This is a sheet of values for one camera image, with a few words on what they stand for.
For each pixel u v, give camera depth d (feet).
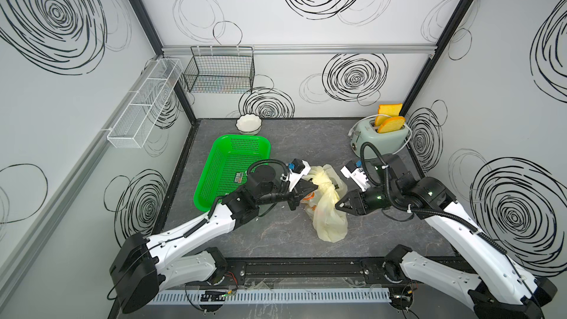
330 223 2.19
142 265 1.28
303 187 2.15
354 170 1.96
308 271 2.49
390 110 3.15
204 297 2.37
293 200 1.97
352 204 1.90
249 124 3.79
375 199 1.81
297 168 1.89
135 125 2.40
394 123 3.02
